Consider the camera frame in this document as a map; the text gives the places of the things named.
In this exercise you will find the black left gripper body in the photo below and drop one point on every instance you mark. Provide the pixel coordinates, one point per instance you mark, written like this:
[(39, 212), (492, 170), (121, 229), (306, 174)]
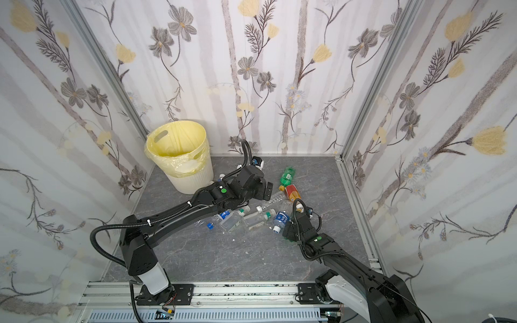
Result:
[(262, 190)]

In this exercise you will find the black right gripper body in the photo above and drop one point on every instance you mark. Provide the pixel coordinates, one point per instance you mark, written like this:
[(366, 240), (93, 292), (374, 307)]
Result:
[(301, 218)]

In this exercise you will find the clear bottle blue label white cap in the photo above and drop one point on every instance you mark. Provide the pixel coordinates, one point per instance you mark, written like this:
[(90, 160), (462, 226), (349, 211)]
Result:
[(280, 221)]

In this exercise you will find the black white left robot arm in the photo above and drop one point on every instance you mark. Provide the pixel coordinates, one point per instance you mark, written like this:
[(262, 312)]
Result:
[(140, 236)]

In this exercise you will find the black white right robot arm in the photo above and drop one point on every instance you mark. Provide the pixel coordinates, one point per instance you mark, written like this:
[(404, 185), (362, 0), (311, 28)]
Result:
[(381, 298)]

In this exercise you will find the white bin yellow bag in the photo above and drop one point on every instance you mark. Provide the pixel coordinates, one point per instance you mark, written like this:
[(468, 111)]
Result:
[(181, 150)]

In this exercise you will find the red label bottle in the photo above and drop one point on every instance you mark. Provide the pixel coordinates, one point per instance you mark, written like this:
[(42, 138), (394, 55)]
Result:
[(292, 192)]

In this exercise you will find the small green bottle yellow cap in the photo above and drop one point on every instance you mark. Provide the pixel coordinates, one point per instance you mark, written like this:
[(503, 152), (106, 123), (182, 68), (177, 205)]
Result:
[(287, 178)]

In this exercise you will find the clear square bottle white cap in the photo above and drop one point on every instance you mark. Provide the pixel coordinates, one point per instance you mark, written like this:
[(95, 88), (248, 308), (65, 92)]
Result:
[(258, 218)]

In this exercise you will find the clear square bottle green band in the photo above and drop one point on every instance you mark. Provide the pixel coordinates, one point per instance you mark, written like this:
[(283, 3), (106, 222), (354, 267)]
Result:
[(231, 219)]

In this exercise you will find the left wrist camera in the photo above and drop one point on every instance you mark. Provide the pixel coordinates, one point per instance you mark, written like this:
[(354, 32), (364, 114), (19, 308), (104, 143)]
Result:
[(257, 162)]

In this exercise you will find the aluminium mounting rail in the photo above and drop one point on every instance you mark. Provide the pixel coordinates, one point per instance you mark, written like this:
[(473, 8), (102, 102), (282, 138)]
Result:
[(206, 302)]

